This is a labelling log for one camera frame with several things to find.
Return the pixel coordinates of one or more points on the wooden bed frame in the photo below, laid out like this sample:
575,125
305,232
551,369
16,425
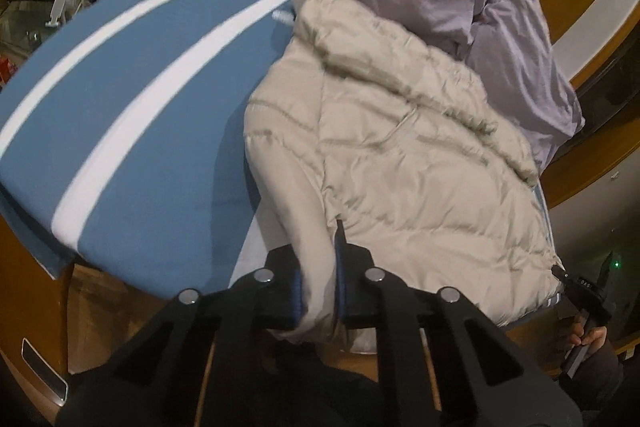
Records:
40,297

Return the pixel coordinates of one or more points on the beige puffer jacket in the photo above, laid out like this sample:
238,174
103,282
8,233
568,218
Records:
400,157

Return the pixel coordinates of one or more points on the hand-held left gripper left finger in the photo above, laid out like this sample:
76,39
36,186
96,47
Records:
297,299

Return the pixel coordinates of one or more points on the lavender pillow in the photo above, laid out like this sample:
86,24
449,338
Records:
520,57

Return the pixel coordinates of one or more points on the person's right forearm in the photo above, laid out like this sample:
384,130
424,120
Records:
600,377

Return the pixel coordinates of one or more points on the white phone stand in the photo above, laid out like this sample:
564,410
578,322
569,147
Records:
57,9

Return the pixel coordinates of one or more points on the blue white striped blanket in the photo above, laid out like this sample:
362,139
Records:
150,187

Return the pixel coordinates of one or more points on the person's right hand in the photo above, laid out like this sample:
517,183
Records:
595,337

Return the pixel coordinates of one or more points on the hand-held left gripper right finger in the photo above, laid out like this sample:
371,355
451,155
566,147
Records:
342,279

